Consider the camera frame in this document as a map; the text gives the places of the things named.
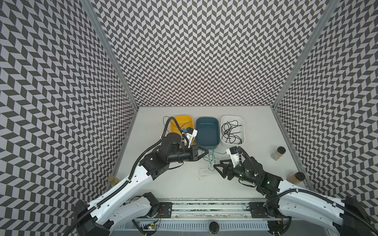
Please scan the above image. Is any corner aluminium post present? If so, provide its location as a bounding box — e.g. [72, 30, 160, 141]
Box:
[272, 0, 340, 111]
[80, 0, 138, 110]

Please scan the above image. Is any dark teal plastic bin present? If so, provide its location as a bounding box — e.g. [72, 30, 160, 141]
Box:
[195, 117, 220, 149]

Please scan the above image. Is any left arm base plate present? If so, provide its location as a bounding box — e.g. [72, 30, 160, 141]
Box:
[155, 202, 173, 219]

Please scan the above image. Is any cable bundle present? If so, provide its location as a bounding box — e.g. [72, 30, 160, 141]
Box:
[197, 146, 228, 181]

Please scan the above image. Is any black cable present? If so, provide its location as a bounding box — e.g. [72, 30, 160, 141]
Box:
[220, 119, 245, 145]

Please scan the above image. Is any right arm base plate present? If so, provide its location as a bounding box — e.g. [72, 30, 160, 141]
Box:
[248, 202, 270, 218]

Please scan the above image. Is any small green circuit board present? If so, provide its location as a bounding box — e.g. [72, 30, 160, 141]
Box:
[143, 224, 158, 231]

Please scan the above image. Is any right corner aluminium post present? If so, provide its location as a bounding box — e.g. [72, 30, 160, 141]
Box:
[272, 0, 340, 111]

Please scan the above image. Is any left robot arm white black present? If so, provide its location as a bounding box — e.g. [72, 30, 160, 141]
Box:
[64, 117, 209, 236]

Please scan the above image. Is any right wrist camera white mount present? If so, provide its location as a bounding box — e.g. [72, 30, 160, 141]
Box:
[226, 146, 241, 168]

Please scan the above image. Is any small yellow round object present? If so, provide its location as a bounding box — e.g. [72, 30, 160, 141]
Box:
[108, 176, 120, 187]

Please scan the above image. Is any left corner aluminium post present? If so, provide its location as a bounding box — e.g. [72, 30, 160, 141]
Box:
[80, 0, 138, 110]

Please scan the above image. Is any white plastic bin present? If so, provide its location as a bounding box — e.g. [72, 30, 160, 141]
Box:
[220, 115, 245, 147]

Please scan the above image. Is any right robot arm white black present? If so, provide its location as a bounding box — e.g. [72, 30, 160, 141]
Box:
[213, 147, 378, 236]

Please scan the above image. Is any yellow plastic bin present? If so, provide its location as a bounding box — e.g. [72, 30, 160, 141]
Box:
[169, 115, 194, 147]

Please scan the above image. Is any spice jar black lid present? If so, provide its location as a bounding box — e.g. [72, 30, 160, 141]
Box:
[286, 172, 306, 185]
[271, 146, 286, 161]

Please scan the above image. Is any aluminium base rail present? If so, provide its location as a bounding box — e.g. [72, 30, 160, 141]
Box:
[123, 198, 284, 222]

